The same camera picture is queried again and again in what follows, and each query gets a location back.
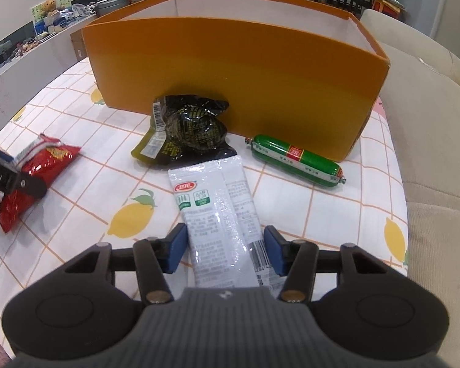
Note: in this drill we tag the orange cardboard box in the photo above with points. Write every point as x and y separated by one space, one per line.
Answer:
253 84

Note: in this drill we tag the metal bucket planter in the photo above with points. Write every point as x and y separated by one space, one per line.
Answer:
111 5

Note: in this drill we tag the bear photo card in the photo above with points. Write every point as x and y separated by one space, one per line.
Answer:
48 11

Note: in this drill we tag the lemon print checked tablecloth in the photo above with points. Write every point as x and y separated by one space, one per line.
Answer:
99 184

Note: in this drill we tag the white low cabinet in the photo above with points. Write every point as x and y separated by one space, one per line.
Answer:
30 73

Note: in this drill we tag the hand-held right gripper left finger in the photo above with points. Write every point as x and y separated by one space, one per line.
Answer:
176 247

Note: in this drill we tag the black yellow print snack packet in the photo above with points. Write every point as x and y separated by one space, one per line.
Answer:
193 126

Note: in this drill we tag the green sausage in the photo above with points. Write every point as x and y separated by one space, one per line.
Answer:
291 157

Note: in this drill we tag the beige sofa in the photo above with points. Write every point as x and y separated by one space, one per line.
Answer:
437 218

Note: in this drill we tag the row of small toys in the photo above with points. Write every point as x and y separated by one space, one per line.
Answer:
23 45

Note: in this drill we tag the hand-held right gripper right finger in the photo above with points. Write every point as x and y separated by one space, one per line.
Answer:
274 251

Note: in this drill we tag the orange stool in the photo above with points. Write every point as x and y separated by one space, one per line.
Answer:
383 7

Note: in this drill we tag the white snack packet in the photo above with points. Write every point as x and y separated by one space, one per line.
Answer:
211 214

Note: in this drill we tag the red stick snack packet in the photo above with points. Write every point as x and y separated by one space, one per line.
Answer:
42 168

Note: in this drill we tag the group of small figurines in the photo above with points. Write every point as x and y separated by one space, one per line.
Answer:
76 12

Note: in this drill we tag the brown cardboard box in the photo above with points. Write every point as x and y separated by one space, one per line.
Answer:
77 46

